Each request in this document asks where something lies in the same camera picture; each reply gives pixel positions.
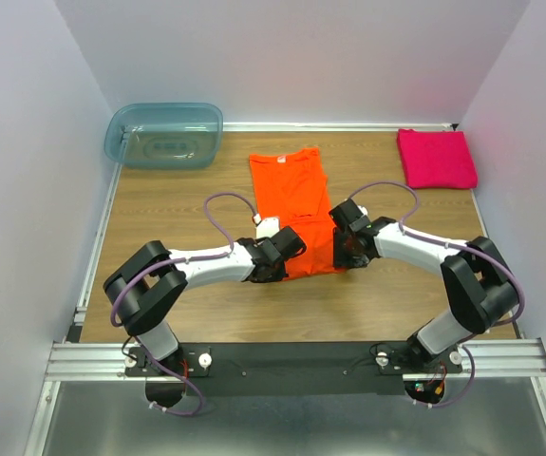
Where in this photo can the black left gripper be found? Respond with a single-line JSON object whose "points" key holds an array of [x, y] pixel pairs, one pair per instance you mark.
{"points": [[278, 275]]}

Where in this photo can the teal plastic basin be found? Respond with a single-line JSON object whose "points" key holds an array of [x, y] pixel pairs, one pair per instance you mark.
{"points": [[174, 136]]}

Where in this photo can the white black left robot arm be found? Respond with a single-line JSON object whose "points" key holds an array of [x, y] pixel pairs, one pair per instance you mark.
{"points": [[146, 287]]}

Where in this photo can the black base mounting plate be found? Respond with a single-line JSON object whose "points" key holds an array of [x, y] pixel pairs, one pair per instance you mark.
{"points": [[294, 369]]}

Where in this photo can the aluminium frame rail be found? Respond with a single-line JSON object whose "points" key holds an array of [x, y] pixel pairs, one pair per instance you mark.
{"points": [[487, 358]]}

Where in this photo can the orange t shirt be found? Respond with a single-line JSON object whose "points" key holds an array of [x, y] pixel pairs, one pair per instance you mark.
{"points": [[293, 188]]}

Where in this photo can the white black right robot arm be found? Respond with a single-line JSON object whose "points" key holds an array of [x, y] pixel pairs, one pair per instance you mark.
{"points": [[480, 288]]}

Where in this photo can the folded pink t shirt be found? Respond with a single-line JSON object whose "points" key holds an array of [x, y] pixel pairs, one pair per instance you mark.
{"points": [[436, 159]]}

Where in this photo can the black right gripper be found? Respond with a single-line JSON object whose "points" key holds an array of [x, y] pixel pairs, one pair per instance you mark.
{"points": [[340, 259]]}

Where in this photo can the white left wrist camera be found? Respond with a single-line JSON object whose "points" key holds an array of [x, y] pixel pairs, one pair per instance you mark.
{"points": [[266, 227]]}

